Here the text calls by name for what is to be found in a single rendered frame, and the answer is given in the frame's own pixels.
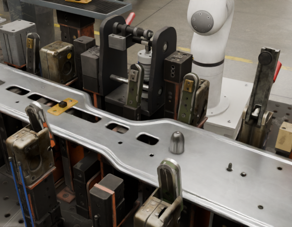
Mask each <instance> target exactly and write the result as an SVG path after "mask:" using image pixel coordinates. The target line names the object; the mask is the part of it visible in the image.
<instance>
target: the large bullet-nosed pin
mask: <svg viewBox="0 0 292 227"><path fill-rule="evenodd" d="M170 152H171V153H173V154H181V153H183V152H184V135H183V133H182V132H180V131H175V132H174V133H173V134H172V135H171V140H170Z"/></svg>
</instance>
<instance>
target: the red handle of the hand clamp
mask: <svg viewBox="0 0 292 227"><path fill-rule="evenodd" d="M281 66H282V64H281V63H280V61H278V63H277V67H276V71H275V75H274V79H273V83H274V82H275V80H276V78H277V75H278V73H279V71H280V69H281ZM273 83H272V84H273ZM260 110H261V105H257V104H256V105H255V107H254V110H253V111H252V112H251V116H252V117H253V118H256V119H258V118H259V115H260Z"/></svg>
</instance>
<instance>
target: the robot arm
mask: <svg viewBox="0 0 292 227"><path fill-rule="evenodd" d="M233 15H234V0H190V2H189V7H188V12H187V19H188V24H189V26H190V28H191V29H192V30H193V31H194V34H193V38H192V43H191V49H190V54H192V55H193V58H194V59H193V61H192V71H191V72H192V73H195V74H197V75H198V76H199V78H201V79H205V80H208V81H209V82H210V87H209V95H208V103H207V115H206V117H213V116H217V115H220V114H222V113H224V112H225V111H226V110H227V109H228V107H229V98H228V97H227V95H226V94H225V93H223V92H222V91H221V87H222V78H223V70H224V62H225V50H226V45H227V40H228V37H229V32H230V28H231V24H232V20H233Z"/></svg>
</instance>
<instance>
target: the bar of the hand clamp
mask: <svg viewBox="0 0 292 227"><path fill-rule="evenodd" d="M279 54H280V49H276V48H272V47H267V46H263V47H262V48H261V53H260V54H259V56H258V65H257V70H256V75H255V79H254V83H253V88H252V93H251V97H250V101H249V106H248V110H247V115H246V120H245V121H247V122H249V120H250V119H251V118H252V116H251V112H252V111H253V108H254V104H257V105H261V110H260V115H259V118H258V123H257V124H258V125H261V121H262V118H263V115H264V113H265V111H266V107H267V104H268V100H269V96H270V91H271V87H272V83H273V79H274V75H275V71H276V67H277V63H278V59H279Z"/></svg>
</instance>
